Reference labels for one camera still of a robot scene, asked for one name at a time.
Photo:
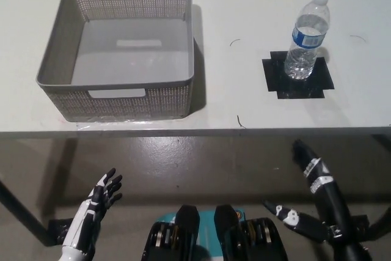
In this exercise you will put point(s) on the right robot hand black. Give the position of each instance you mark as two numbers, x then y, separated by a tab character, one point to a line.
331	206

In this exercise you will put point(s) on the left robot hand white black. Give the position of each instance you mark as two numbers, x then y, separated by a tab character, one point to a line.
91	209

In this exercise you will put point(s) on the clear plastic water bottle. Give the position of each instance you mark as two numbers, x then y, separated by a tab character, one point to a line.
303	50

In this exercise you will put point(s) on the black floor tape patch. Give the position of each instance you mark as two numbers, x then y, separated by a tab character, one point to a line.
362	222
59	232

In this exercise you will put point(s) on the black metal table leg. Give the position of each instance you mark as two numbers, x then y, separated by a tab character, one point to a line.
24	212
380	224

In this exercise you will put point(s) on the clear adhesive tape strip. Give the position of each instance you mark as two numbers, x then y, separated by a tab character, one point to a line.
122	123

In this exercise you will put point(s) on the black robot body teal top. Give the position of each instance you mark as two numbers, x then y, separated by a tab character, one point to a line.
189	236

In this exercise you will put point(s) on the grey perforated plastic basket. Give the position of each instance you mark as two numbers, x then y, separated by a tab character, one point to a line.
128	47

